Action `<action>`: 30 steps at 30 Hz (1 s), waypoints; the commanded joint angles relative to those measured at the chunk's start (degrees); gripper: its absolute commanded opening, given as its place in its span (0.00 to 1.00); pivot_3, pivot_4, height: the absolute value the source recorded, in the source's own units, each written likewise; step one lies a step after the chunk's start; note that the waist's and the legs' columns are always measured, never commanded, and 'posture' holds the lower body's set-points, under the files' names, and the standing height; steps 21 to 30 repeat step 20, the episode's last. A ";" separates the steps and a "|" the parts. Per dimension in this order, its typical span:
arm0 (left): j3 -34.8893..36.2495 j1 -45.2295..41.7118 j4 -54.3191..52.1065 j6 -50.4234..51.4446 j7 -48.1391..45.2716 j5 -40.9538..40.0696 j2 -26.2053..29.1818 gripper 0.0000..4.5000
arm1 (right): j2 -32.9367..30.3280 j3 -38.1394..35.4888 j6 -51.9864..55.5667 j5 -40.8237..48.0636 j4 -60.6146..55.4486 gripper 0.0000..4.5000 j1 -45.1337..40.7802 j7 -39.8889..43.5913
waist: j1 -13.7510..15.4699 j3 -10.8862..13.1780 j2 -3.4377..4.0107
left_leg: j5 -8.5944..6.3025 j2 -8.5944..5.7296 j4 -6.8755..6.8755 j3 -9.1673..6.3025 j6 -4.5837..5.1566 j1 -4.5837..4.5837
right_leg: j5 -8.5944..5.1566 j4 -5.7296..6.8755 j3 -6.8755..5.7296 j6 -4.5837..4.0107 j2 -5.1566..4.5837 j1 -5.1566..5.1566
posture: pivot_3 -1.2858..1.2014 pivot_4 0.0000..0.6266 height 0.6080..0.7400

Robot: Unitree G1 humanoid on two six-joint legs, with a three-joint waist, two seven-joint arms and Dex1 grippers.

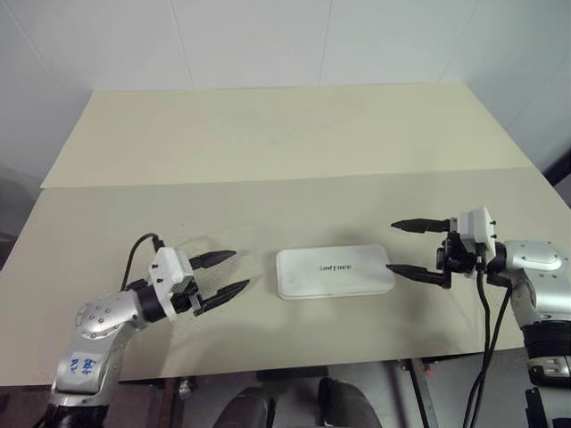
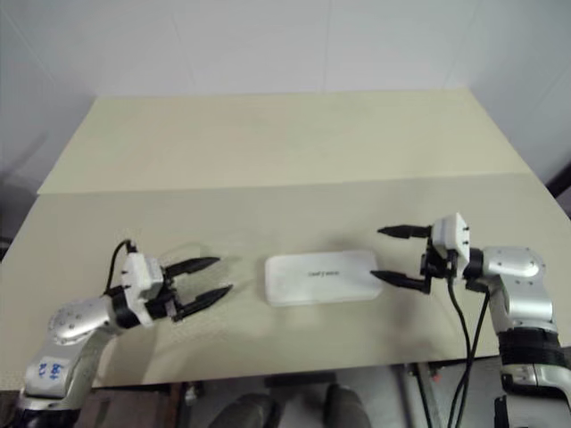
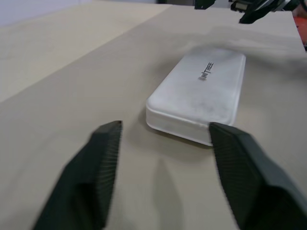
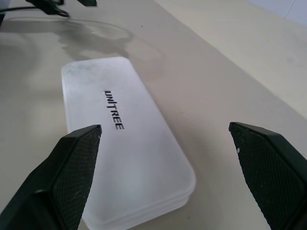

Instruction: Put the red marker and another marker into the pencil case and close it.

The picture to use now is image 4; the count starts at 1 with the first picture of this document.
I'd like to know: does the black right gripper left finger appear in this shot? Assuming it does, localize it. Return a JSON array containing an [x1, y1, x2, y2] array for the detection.
[[0, 124, 103, 230]]

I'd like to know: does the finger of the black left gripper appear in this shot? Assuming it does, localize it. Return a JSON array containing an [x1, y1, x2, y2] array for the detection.
[[76, 0, 98, 8], [25, 0, 71, 18]]

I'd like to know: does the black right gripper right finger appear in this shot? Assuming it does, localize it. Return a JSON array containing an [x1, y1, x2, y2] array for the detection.
[[228, 121, 307, 230]]

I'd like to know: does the white plastic Unitree case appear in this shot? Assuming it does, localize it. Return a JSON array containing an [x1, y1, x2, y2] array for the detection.
[[60, 56, 197, 230]]

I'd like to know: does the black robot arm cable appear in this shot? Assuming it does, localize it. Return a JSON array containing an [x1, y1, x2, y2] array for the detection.
[[0, 6, 39, 13]]

